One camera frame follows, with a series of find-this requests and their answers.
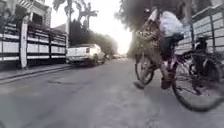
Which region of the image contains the white pickup truck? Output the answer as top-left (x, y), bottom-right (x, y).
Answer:
top-left (65, 43), bottom-right (107, 67)

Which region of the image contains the row of trees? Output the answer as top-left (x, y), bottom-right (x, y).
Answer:
top-left (52, 0), bottom-right (119, 58)

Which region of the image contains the grey concrete road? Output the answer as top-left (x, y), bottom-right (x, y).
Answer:
top-left (0, 57), bottom-right (224, 128)

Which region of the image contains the person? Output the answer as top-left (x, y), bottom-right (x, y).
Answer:
top-left (133, 6), bottom-right (185, 90)

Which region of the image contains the white slatted fence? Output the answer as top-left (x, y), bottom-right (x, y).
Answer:
top-left (0, 20), bottom-right (69, 70)
top-left (174, 3), bottom-right (224, 59)

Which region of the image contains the bicycle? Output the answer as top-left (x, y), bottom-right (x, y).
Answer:
top-left (134, 32), bottom-right (224, 113)

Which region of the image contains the grey raised sidewalk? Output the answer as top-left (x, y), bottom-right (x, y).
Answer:
top-left (0, 63), bottom-right (73, 84)

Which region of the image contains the building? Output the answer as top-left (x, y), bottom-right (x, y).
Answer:
top-left (0, 0), bottom-right (53, 29)

